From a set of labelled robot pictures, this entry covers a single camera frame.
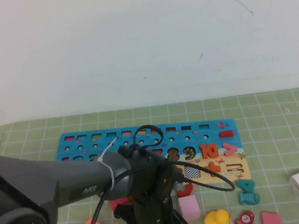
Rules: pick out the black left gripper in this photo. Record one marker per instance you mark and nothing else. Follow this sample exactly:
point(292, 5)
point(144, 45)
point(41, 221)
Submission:
point(148, 204)

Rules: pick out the red number seven piece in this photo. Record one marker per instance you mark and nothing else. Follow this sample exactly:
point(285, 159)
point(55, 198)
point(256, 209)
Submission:
point(183, 193)

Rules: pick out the orange plus sign piece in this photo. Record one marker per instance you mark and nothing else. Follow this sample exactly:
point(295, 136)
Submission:
point(214, 167)

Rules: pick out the orange number ten piece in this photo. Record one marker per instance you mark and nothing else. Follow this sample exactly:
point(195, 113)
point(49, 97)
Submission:
point(203, 151)

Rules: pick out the blue wooden puzzle board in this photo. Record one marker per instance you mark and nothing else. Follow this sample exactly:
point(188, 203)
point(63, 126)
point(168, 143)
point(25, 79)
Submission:
point(215, 140)

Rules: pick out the pink greater-than sign piece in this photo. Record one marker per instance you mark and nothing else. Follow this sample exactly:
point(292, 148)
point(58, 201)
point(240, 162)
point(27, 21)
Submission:
point(233, 149)

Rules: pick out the teal number four piece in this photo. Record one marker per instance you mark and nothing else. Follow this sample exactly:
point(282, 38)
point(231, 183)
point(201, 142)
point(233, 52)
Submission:
point(250, 185)

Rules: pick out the red minus sign piece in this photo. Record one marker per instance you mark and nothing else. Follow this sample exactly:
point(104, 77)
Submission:
point(225, 134)

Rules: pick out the rose red square block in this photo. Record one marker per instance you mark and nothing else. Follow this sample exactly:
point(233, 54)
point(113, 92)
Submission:
point(119, 202)

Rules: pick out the light pink square block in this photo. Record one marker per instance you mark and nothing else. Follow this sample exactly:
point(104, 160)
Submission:
point(189, 208)

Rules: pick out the white zip tie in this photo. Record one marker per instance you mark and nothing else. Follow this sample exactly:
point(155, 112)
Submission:
point(110, 171)

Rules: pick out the yellow rubber duck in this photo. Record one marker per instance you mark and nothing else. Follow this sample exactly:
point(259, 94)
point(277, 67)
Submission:
point(217, 220)

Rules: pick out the red wooden fish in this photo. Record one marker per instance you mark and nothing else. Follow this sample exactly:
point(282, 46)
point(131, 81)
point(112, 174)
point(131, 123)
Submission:
point(244, 218)

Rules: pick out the teal wooden fish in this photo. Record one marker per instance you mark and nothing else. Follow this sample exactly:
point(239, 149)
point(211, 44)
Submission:
point(249, 198)

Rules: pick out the pink trapezoid block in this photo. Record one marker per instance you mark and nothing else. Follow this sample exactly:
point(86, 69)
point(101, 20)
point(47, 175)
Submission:
point(271, 219)

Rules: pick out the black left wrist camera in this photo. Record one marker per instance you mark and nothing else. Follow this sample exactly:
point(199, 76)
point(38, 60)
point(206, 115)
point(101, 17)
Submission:
point(169, 177)

